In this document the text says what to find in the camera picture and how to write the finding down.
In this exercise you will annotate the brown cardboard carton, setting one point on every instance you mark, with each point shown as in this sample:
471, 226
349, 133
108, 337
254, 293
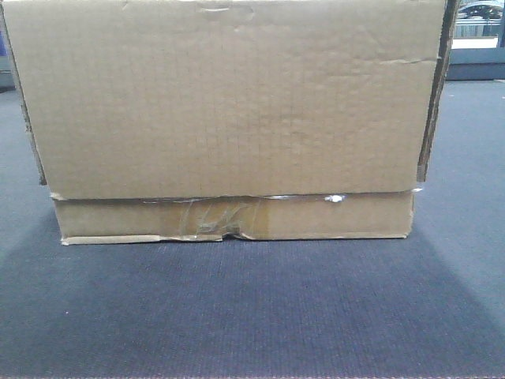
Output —
198, 120

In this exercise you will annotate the dark grey conveyor belt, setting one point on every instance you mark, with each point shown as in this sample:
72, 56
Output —
430, 305

